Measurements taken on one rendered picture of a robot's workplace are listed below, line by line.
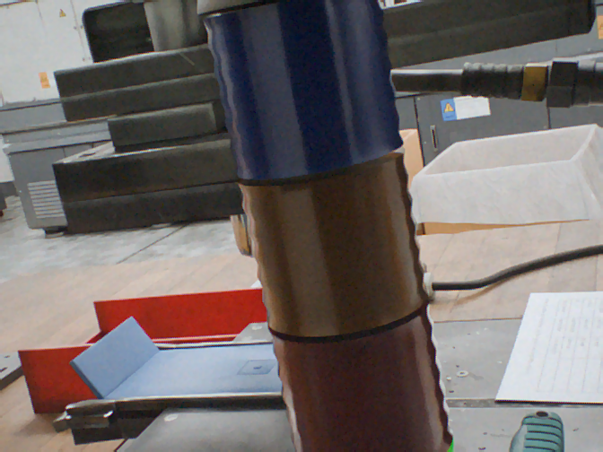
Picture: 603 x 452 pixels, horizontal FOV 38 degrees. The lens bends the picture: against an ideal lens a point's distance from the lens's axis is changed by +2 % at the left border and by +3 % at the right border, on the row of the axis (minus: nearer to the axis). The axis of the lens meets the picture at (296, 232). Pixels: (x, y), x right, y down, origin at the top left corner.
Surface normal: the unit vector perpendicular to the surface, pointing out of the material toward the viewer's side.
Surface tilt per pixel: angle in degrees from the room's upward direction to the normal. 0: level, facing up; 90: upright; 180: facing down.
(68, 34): 90
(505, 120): 90
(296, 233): 76
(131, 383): 0
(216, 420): 0
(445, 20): 90
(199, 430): 0
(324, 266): 104
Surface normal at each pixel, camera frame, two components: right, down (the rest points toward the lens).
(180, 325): -0.33, 0.29
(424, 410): 0.62, -0.19
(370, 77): 0.71, 0.27
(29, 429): -0.18, -0.96
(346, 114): 0.40, 0.38
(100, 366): 0.71, -0.56
